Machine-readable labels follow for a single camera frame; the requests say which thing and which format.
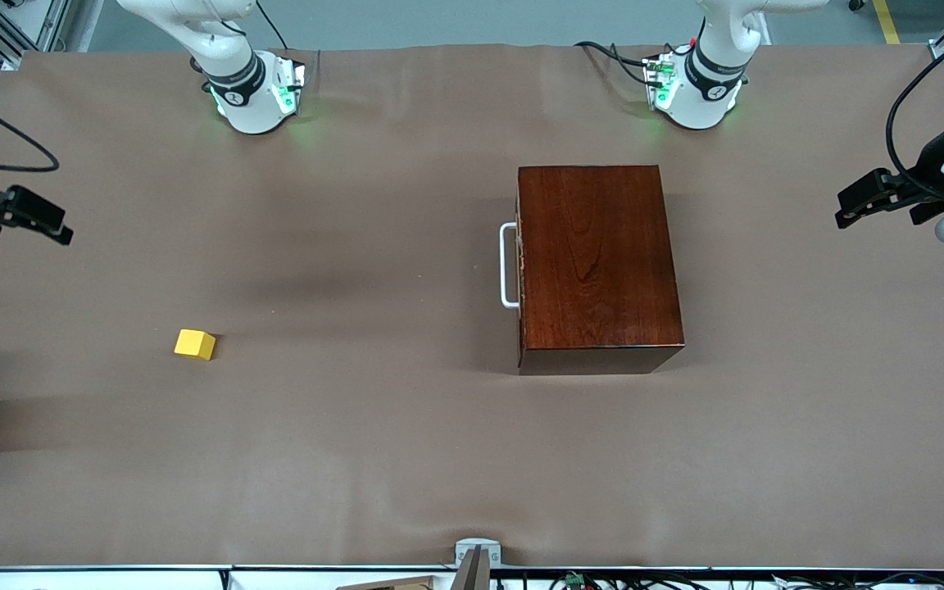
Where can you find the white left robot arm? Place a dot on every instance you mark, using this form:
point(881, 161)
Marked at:
point(710, 106)

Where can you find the aluminium frame with diagonal struts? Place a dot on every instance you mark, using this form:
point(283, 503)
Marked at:
point(58, 20)

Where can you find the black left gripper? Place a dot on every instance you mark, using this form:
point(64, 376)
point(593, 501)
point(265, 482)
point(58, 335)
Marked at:
point(933, 159)

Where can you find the brown table cover sheet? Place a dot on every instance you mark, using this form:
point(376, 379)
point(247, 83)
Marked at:
point(275, 459)

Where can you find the dark wooden drawer cabinet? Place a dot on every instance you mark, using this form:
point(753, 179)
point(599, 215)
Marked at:
point(595, 262)

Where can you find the grey metal camera bracket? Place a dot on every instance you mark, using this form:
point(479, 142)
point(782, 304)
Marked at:
point(478, 547)

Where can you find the brown cardboard piece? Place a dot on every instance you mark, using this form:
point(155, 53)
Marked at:
point(398, 584)

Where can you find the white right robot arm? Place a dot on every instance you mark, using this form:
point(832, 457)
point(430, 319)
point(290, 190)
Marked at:
point(251, 106)

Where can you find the yellow wooden block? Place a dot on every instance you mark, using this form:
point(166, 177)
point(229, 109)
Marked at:
point(193, 344)

